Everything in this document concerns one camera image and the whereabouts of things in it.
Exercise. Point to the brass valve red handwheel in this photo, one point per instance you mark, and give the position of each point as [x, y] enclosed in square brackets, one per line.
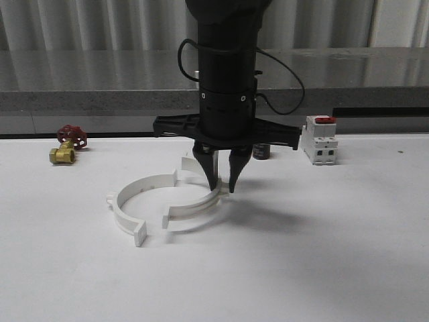
[71, 138]

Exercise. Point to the black cylindrical capacitor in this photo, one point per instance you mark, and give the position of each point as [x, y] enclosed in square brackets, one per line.
[261, 151]

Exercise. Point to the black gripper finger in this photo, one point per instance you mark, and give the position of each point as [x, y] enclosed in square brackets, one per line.
[238, 159]
[207, 157]

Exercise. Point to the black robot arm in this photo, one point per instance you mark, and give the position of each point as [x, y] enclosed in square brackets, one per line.
[227, 48]

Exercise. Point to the grey stone counter ledge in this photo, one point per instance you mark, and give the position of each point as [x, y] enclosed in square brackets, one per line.
[369, 90]

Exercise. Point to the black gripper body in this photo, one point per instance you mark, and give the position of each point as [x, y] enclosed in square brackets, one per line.
[227, 121]

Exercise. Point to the white half pipe clamp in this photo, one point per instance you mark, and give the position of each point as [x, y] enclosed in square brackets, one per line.
[194, 208]
[135, 226]

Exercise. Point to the white circuit breaker red switch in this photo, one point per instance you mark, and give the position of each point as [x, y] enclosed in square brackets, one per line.
[318, 139]

